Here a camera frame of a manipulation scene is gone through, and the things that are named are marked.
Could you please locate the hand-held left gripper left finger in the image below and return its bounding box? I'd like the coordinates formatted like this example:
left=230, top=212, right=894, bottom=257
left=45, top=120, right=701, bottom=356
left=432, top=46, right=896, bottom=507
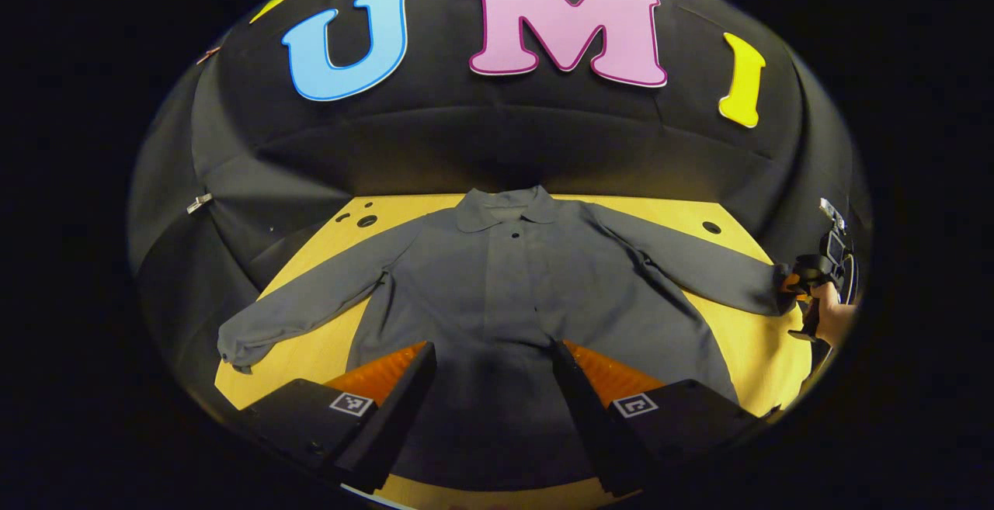
left=231, top=342, right=437, bottom=495

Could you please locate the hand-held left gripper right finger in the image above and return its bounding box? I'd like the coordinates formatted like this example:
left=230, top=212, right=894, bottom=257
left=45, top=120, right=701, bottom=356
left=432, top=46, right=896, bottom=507
left=553, top=341, right=766, bottom=498

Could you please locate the grey collared shirt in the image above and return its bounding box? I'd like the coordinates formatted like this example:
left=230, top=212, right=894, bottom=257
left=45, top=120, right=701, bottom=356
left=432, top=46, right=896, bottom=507
left=217, top=186, right=794, bottom=491

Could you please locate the black backdrop cloth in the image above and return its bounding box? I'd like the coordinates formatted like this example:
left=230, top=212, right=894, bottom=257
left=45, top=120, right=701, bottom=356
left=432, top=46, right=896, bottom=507
left=128, top=0, right=872, bottom=418

